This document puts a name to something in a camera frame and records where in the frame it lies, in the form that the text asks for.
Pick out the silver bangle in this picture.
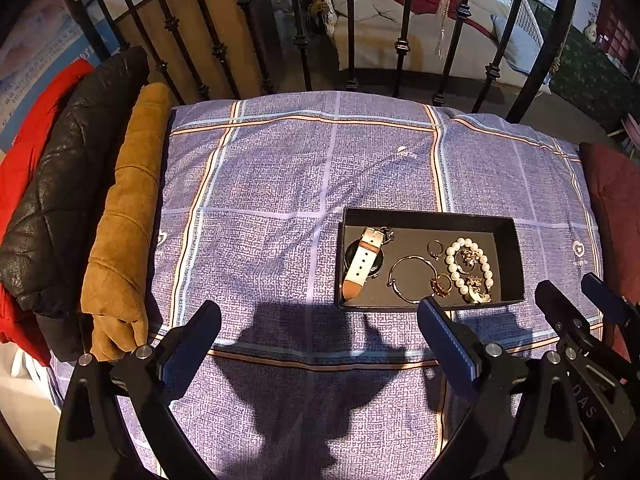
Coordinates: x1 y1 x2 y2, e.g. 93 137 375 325
386 255 447 305

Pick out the black metal bed railing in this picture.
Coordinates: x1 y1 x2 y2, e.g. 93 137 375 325
62 0 587 125

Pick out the white brown strap watch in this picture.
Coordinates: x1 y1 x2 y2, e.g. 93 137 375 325
341 226 396 302

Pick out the white patterned pillow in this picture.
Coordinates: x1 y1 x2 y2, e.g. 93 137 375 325
491 0 545 70

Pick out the pale blue wall poster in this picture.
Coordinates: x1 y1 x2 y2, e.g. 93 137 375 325
0 10 103 138

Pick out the white tassel cord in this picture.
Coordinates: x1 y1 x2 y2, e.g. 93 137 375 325
434 0 455 59

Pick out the beige cushion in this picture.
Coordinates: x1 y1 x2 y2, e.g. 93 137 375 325
320 0 501 86

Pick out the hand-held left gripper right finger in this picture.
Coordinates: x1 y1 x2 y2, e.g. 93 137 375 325
417 296 585 480

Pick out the blue plaid bedsheet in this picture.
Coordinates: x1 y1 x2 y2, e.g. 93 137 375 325
47 91 608 480

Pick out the mustard brown jacket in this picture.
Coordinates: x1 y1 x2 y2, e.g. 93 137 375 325
80 82 174 362

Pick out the brown wooden panel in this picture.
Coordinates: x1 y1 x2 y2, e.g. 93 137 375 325
111 0 267 107

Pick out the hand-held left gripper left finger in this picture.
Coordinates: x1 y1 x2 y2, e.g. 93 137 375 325
55 300 223 480

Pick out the black quilted jacket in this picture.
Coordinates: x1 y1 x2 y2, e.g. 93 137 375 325
0 46 151 362

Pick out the green patterned cloth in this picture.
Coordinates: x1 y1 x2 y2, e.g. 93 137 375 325
542 0 640 133

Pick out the red jacket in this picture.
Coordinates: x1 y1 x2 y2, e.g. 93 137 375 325
0 58 97 367

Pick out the red shelf unit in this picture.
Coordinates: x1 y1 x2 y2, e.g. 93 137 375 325
597 0 640 68

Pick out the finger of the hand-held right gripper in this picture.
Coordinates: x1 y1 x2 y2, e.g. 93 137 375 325
580 272 633 327
534 280 583 348

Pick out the dark red cushion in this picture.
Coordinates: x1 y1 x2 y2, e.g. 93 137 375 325
578 142 640 363

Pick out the black jewelry tray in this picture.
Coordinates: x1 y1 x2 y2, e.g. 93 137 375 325
334 207 531 311

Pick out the white pearl bracelet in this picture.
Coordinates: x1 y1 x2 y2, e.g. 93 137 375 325
444 237 497 305

